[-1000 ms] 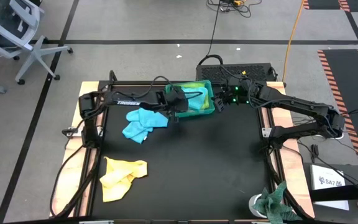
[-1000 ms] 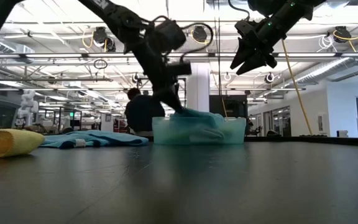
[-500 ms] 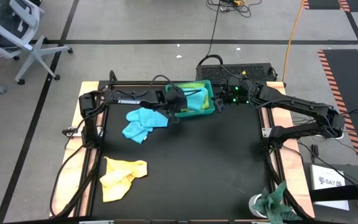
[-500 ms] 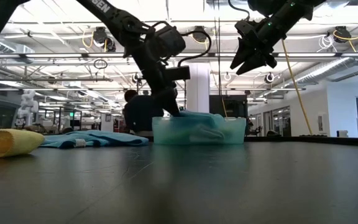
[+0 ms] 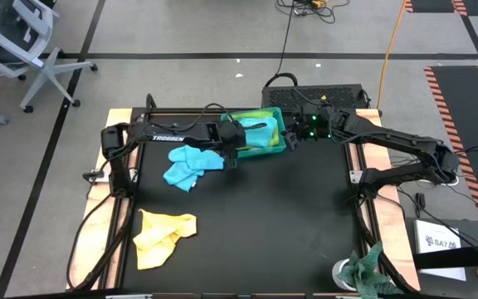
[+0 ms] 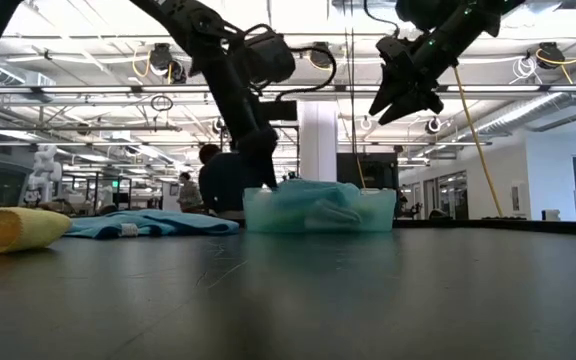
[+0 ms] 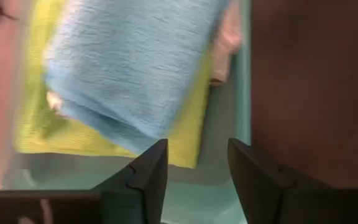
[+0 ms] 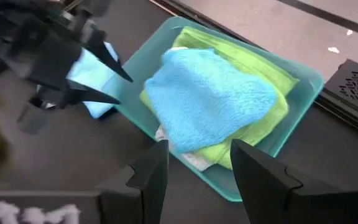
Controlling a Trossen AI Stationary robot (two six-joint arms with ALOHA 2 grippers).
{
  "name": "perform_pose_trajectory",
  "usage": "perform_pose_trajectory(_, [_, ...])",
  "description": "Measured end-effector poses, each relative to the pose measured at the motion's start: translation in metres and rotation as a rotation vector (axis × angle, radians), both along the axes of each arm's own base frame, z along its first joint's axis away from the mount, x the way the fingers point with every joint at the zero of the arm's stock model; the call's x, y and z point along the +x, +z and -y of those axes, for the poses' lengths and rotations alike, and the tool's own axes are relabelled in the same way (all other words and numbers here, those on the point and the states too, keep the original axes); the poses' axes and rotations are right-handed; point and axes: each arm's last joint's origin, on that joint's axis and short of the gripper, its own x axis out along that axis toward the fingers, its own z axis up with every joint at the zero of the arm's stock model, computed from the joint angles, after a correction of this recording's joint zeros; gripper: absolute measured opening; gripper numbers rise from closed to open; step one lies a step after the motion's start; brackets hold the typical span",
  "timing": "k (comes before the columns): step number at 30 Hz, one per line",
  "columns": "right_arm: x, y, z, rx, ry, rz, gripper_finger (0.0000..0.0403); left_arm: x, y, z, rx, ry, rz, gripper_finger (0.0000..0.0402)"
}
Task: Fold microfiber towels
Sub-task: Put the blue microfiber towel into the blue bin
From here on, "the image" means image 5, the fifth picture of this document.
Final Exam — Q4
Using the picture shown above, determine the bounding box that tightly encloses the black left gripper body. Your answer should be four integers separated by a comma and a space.
217, 120, 248, 159

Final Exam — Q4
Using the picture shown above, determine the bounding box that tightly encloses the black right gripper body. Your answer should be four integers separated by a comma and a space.
291, 102, 344, 143

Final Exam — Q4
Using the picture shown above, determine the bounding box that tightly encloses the green microfiber towel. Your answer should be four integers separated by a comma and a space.
228, 109, 282, 147

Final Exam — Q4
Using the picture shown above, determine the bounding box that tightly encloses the light blue microfiber towel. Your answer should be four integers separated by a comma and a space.
162, 145, 226, 194

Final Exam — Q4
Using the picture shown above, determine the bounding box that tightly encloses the yellow microfiber towel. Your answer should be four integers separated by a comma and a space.
132, 208, 198, 271

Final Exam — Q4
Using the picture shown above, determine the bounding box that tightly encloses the teal plastic bin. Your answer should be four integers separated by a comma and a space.
220, 106, 288, 159

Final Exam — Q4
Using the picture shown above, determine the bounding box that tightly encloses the black perforated computer case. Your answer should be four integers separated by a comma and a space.
261, 83, 369, 111

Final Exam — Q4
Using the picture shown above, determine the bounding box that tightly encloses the wooden table side board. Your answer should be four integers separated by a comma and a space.
354, 108, 422, 292
66, 108, 134, 291

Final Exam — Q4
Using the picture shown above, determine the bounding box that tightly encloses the white plant pot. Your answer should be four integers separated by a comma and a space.
330, 257, 359, 292

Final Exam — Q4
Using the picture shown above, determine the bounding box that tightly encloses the black striped floor mat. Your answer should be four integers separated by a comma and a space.
403, 0, 478, 17
423, 65, 478, 244

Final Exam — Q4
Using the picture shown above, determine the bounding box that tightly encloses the green artificial plant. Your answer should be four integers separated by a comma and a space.
337, 241, 404, 299

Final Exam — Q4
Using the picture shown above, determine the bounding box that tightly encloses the white printed paper sign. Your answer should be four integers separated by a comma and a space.
413, 218, 468, 282

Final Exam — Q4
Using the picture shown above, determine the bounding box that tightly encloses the grey office chair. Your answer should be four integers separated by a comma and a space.
0, 0, 99, 115

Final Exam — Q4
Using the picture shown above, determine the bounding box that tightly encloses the thin black cable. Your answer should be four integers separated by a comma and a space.
263, 0, 299, 89

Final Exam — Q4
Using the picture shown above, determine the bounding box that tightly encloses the yellow extension cable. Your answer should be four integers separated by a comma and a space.
376, 0, 408, 110

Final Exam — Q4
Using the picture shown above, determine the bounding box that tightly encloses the tangled black cable bundle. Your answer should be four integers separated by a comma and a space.
275, 0, 351, 25

